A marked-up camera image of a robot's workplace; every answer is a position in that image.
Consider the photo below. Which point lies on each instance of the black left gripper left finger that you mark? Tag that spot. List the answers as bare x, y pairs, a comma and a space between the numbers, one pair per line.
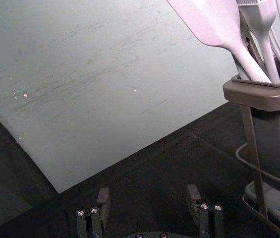
95, 220

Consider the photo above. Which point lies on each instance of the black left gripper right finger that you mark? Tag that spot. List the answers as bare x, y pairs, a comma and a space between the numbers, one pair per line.
210, 220

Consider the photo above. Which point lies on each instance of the black table cloth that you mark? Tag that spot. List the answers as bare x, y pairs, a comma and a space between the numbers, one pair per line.
154, 173

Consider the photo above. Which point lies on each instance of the plain pale wall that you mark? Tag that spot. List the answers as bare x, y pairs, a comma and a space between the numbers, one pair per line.
92, 74

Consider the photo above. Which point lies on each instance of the grey brush with silver band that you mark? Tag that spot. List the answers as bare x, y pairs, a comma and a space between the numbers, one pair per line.
261, 17

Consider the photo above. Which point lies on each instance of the dark grey utensil holder cup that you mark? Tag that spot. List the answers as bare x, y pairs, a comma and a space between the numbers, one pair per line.
276, 129

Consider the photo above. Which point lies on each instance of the grey flat spatula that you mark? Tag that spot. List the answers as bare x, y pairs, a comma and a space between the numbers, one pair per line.
211, 22

